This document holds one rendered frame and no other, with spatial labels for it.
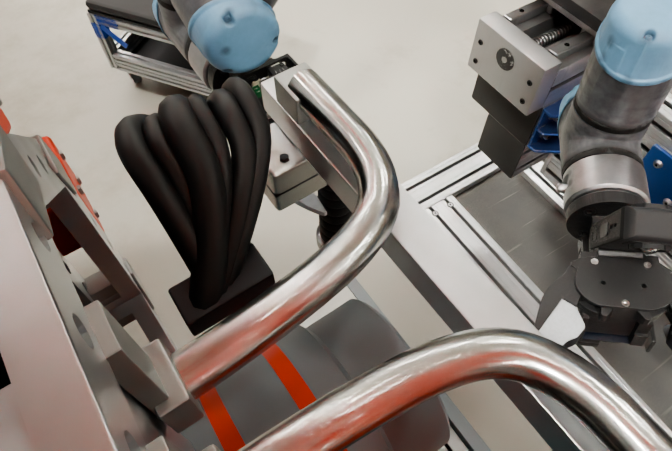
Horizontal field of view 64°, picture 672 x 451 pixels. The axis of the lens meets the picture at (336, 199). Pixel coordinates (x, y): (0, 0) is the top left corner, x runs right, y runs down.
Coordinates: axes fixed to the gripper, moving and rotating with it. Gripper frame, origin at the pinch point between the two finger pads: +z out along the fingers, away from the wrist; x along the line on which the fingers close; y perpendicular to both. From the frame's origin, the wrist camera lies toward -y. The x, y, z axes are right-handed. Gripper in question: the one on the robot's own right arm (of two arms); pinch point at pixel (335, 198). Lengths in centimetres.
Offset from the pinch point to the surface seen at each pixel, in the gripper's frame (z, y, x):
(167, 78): -106, -71, 11
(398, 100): -67, -83, 72
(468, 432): 22, -75, 18
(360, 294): -16, -75, 18
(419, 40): -87, -83, 97
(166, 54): -119, -72, 16
